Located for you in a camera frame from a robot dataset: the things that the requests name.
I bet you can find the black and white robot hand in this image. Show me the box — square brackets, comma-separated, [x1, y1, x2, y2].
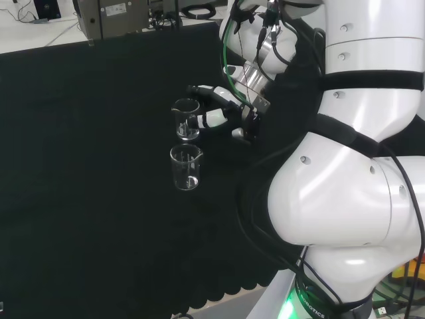
[187, 84, 272, 146]

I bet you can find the clear glass beaker white print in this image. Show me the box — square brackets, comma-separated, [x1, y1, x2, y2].
[171, 98, 201, 141]

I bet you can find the black cloth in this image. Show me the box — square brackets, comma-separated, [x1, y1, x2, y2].
[0, 19, 319, 310]

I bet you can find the grey metal cabinet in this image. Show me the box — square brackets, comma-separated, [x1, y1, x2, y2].
[72, 0, 183, 41]

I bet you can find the yellow stop button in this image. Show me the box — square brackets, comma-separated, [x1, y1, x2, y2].
[390, 262, 425, 284]

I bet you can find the black computer tower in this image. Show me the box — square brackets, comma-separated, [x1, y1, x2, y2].
[33, 0, 63, 20]

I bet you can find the black coiled cable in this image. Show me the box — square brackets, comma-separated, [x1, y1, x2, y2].
[181, 5, 217, 20]

